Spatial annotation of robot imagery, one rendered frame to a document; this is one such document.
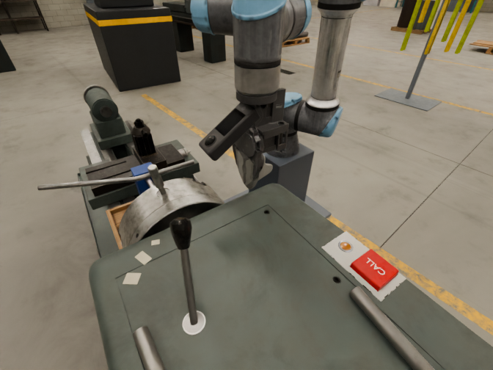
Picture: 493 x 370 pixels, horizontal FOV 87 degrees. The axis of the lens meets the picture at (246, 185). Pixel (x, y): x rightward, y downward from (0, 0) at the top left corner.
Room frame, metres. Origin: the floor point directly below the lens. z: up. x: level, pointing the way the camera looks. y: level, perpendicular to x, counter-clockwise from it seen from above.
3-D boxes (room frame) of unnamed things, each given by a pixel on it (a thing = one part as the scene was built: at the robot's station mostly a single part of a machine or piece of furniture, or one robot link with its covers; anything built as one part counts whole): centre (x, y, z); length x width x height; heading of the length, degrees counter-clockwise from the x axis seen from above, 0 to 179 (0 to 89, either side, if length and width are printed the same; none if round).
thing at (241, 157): (0.46, -0.01, 1.36); 0.06 x 0.03 x 0.09; 124
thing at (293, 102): (0.97, -0.16, 1.27); 0.13 x 0.12 x 0.14; 61
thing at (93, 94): (1.52, 0.87, 1.01); 0.30 x 0.20 x 0.29; 34
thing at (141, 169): (0.80, 0.39, 1.00); 0.08 x 0.06 x 0.23; 124
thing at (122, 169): (1.04, 0.54, 0.95); 0.43 x 0.18 x 0.04; 124
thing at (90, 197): (1.10, 0.55, 0.89); 0.53 x 0.30 x 0.06; 124
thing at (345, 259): (0.29, -0.22, 1.23); 0.13 x 0.08 x 0.06; 34
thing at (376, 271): (0.27, -0.23, 1.26); 0.06 x 0.06 x 0.02; 34
